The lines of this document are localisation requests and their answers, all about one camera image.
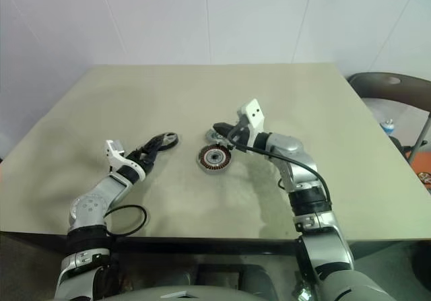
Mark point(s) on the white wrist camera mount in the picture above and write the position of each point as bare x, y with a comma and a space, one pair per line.
254, 114
116, 158

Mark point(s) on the clear bottle with blue cap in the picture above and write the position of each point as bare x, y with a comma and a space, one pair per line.
389, 126

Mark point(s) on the motor housing with copper windings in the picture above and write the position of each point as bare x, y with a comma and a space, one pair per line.
205, 161

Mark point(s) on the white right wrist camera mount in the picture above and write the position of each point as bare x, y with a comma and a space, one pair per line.
254, 114

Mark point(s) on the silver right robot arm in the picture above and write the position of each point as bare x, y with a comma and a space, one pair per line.
293, 146

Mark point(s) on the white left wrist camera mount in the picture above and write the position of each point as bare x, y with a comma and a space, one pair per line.
116, 158

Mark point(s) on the dark grey folding chair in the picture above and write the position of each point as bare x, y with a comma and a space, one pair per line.
404, 89

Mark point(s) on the silver round motor lid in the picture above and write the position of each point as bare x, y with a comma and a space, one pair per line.
210, 136

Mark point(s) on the orange printed object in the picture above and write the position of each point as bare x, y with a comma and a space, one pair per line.
423, 159

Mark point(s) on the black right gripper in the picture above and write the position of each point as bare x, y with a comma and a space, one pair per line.
245, 136

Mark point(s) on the grey robot torso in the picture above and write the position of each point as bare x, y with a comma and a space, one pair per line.
208, 291

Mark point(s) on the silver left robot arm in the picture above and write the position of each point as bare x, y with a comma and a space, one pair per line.
89, 207

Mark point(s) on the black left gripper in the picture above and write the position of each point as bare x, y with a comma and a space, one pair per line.
145, 159

